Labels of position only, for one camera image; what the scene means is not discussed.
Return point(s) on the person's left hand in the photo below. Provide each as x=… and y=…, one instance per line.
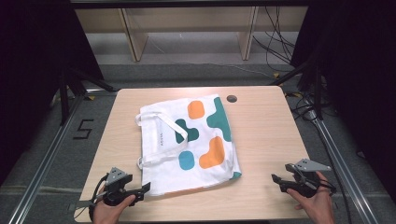
x=107, y=213

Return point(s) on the white tote bag coloured shapes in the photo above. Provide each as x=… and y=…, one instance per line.
x=165, y=177

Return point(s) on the black metal stand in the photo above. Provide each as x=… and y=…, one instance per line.
x=317, y=93
x=64, y=99

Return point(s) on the person's right hand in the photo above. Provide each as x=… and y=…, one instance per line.
x=320, y=207

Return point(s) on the dark round table grommet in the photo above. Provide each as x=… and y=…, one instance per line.
x=231, y=99

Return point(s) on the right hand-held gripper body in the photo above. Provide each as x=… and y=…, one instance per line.
x=308, y=185

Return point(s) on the light wooden shelf unit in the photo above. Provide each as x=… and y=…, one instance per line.
x=134, y=40

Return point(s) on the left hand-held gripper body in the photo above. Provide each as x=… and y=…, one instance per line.
x=116, y=186

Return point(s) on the black curtain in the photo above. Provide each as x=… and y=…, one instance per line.
x=358, y=77
x=31, y=62

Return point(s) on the aluminium floor rail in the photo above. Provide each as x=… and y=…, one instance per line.
x=46, y=161
x=342, y=168

